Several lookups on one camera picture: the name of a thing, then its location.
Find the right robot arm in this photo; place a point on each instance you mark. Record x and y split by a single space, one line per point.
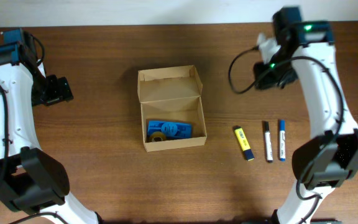
304 50

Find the yellow highlighter pen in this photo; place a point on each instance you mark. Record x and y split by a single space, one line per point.
244 144

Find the blue plastic block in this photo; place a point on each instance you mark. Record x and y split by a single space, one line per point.
172 130

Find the brown cardboard box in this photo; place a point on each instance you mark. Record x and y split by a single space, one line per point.
171 94

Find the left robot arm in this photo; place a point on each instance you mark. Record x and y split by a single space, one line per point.
31 181

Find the blue cap white marker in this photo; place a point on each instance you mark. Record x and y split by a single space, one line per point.
282 151

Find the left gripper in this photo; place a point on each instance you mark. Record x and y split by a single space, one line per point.
61 91

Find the black cap white marker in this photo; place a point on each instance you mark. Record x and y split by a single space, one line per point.
268 144

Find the yellow tape roll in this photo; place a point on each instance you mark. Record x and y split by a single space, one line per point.
157 136

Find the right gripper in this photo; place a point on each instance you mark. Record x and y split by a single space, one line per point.
264 82

